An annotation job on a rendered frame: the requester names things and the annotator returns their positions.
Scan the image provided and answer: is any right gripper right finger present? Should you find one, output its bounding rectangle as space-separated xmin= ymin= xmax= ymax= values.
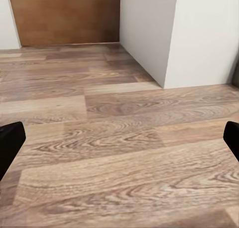
xmin=223 ymin=121 xmax=239 ymax=161

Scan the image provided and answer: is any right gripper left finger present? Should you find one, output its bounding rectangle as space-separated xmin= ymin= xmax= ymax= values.
xmin=0 ymin=121 xmax=26 ymax=181

